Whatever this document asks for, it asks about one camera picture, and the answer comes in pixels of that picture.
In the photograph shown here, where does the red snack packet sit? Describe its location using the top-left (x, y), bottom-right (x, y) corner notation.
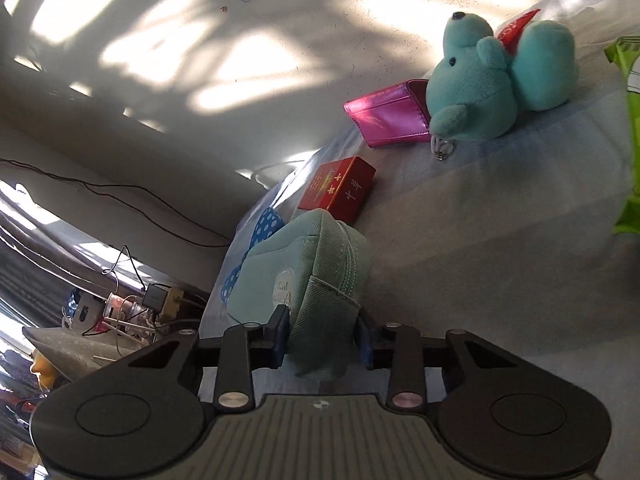
top-left (496, 8), bottom-right (542, 56)

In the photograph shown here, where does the black wall cable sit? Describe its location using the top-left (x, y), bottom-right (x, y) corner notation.
top-left (0, 158), bottom-right (232, 248)

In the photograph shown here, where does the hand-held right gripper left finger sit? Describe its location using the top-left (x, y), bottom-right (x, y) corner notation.
top-left (127, 304), bottom-right (292, 411)

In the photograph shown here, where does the shiny magenta purse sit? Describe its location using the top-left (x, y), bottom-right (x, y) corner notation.
top-left (344, 79), bottom-right (433, 149)

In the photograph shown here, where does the striped curtain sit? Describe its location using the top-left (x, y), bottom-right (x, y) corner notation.
top-left (0, 180), bottom-right (211, 328)

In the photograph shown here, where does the silver key ring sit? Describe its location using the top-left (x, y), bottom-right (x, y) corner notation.
top-left (431, 135), bottom-right (458, 161)

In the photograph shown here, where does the green snack packet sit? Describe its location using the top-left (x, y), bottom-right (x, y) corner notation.
top-left (604, 36), bottom-right (640, 236)

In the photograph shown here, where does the teal fabric zipper pouch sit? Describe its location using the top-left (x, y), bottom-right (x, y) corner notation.
top-left (226, 210), bottom-right (373, 381)

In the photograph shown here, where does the yellow toy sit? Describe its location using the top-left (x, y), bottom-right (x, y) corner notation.
top-left (30, 352), bottom-right (57, 391)

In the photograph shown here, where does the red cigarette box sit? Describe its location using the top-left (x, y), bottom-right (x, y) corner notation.
top-left (298, 156), bottom-right (377, 223)

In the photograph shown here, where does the dark power adapter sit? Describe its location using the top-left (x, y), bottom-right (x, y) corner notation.
top-left (144, 283), bottom-right (168, 311)

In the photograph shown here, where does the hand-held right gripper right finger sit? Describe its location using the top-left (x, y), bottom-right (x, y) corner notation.
top-left (354, 310), bottom-right (521, 411)

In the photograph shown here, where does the teal plush toy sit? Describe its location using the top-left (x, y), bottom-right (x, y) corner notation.
top-left (425, 11), bottom-right (580, 142)

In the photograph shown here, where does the blue polka dot cloth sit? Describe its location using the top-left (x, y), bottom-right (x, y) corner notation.
top-left (220, 206), bottom-right (286, 306)

